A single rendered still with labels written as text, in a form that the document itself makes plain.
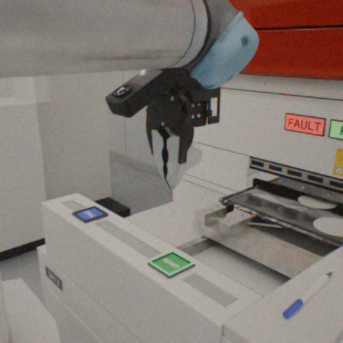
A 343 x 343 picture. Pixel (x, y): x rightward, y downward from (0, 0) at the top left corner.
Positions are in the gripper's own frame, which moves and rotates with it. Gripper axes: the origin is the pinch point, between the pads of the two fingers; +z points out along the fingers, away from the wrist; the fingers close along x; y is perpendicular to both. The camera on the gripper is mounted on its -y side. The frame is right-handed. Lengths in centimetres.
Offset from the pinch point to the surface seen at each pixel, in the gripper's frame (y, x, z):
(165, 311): -4.0, -4.1, 18.9
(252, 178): 57, 27, 19
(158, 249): 2.3, 5.4, 14.7
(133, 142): 206, 301, 83
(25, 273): 32, 169, 111
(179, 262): 1.8, -0.8, 14.3
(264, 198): 49, 17, 21
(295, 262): 28.9, -5.8, 22.7
